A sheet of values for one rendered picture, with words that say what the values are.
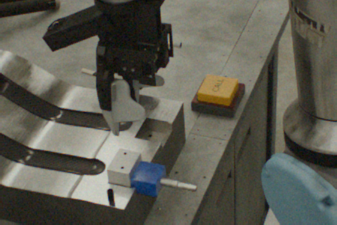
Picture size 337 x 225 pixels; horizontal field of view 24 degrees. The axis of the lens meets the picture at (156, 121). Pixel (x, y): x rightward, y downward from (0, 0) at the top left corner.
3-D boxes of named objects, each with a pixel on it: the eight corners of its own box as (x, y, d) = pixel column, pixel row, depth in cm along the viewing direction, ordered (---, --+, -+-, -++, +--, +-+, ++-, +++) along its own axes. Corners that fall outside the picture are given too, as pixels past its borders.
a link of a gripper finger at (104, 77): (106, 115, 105) (106, 52, 101) (95, 114, 105) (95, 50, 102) (120, 102, 109) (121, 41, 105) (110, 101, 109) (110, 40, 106)
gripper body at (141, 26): (154, 92, 103) (147, 12, 95) (94, 81, 105) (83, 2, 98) (174, 59, 108) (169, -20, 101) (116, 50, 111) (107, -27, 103)
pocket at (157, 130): (173, 139, 131) (171, 122, 129) (162, 160, 128) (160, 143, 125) (147, 135, 133) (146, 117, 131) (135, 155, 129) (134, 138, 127)
